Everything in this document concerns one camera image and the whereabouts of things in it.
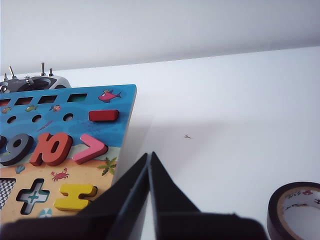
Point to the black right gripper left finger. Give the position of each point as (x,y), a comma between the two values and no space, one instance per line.
(127,195)

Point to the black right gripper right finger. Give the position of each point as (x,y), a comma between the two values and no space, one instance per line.
(167,195)

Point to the yellow equals sign piece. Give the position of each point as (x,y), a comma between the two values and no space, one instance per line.
(72,203)

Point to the wooden number shape puzzle board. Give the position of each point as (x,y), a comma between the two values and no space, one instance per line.
(75,175)

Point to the pink greater-than sign piece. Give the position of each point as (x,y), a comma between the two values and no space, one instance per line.
(91,150)

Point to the small metal screw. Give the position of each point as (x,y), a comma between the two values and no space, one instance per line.
(187,136)

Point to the red minus sign piece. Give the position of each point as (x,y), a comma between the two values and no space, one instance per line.
(102,115)

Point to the orange number ten piece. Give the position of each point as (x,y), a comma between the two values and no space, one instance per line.
(42,152)

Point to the black tape roll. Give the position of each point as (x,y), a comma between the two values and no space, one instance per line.
(273,212)

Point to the dark blue number nine piece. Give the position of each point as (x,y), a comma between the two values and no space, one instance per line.
(15,155)

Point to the grey radio remote controller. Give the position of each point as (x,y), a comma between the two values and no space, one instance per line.
(57,82)

